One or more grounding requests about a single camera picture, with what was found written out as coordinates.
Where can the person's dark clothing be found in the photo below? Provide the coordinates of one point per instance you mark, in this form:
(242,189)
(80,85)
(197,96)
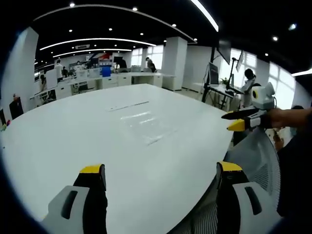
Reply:
(296,170)

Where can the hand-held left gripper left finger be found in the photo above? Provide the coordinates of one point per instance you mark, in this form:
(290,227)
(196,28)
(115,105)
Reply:
(73,209)

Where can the white mesh office chair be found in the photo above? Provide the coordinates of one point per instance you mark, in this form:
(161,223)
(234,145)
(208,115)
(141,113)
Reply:
(258,156)

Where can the blue storage crate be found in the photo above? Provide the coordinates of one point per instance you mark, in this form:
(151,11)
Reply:
(106,72)

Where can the person's right hand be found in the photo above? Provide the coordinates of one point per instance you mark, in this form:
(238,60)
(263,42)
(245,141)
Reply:
(279,118)

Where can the transparent resealable bag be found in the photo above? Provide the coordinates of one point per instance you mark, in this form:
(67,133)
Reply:
(146,126)

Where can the small colourful items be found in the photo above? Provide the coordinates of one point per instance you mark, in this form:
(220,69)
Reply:
(6,124)

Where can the row of white desks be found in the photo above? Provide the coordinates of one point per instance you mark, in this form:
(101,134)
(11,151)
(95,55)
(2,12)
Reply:
(109,81)

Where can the green potted plant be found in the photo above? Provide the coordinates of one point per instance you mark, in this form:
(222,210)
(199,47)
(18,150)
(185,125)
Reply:
(224,81)

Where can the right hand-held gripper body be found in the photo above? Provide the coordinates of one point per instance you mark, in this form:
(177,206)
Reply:
(262,97)

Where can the desk computer monitor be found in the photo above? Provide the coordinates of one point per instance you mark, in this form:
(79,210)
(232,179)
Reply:
(214,74)

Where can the black standing desk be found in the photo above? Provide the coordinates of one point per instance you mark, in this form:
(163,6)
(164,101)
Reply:
(224,93)

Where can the long linear ceiling light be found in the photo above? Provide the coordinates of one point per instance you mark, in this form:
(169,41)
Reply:
(206,14)

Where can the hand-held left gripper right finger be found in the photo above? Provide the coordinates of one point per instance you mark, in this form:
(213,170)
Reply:
(240,207)

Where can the black office chair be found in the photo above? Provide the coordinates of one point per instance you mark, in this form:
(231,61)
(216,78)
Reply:
(16,108)

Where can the black hanging screen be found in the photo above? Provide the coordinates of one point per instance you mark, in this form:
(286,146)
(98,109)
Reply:
(224,51)

